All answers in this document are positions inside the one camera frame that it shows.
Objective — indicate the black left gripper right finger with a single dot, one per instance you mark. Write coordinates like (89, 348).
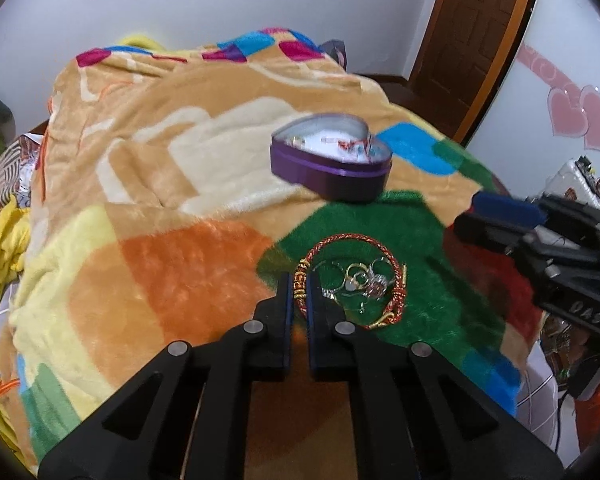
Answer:
(414, 414)

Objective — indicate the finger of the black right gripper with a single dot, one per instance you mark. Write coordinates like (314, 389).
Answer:
(505, 237)
(502, 212)

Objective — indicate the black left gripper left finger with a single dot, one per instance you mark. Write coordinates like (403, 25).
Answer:
(184, 415)

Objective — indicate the silver rings jewelry cluster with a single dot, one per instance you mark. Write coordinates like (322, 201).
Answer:
(355, 285)

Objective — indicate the purple heart-shaped tin box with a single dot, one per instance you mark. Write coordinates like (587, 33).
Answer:
(333, 155)

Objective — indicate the brown wooden door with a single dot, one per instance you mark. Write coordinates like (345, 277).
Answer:
(465, 50)

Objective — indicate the purple bag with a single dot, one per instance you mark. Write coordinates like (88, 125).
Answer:
(336, 49)

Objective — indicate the colourful plush blanket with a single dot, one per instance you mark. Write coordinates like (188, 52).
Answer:
(155, 216)

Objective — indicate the yellow pillow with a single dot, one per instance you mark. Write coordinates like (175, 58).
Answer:
(141, 42)

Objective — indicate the pink heart wall sticker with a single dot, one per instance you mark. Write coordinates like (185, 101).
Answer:
(574, 111)

